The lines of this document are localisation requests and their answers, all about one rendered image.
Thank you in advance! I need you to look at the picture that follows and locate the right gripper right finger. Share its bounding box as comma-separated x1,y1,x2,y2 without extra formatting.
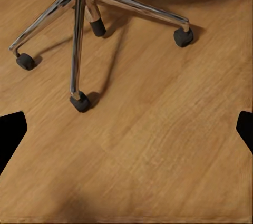
236,111,253,153

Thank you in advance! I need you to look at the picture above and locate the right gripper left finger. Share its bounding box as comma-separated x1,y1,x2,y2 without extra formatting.
0,111,27,174

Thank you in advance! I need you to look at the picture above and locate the swivel chair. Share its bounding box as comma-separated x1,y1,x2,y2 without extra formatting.
8,0,194,112

